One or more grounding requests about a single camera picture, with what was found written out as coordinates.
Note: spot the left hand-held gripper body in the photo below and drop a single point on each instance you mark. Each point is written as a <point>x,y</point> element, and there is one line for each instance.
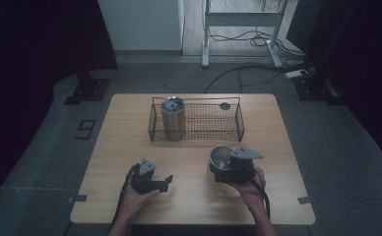
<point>144,178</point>

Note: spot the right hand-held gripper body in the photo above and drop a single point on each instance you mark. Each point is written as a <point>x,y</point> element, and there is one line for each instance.
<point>241,165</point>

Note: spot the steel cup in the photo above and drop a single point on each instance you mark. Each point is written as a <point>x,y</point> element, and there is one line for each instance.
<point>219,159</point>

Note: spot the person's left hand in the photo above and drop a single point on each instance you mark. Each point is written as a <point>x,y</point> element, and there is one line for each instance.
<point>135,201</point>

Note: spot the person's right hand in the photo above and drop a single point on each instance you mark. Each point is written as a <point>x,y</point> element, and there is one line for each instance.
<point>249,193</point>

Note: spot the tall steel tumbler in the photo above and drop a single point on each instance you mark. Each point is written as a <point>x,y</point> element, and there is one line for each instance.
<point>173,119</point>

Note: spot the small dark round lid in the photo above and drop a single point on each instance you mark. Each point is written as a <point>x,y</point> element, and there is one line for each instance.
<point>225,106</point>

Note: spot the grey tape piece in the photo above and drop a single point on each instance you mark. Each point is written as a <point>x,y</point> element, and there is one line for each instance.
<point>304,200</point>
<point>78,198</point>

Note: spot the black stand base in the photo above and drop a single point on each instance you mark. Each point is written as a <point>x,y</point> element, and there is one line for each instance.
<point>313,88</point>
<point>89,90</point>

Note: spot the white power strip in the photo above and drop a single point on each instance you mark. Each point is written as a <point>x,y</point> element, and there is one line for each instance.
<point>296,73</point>

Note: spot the dark curtain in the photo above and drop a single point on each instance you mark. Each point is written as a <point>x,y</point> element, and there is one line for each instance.
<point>31,65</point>
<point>359,65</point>

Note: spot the white desk frame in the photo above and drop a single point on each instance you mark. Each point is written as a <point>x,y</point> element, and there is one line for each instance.
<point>241,19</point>

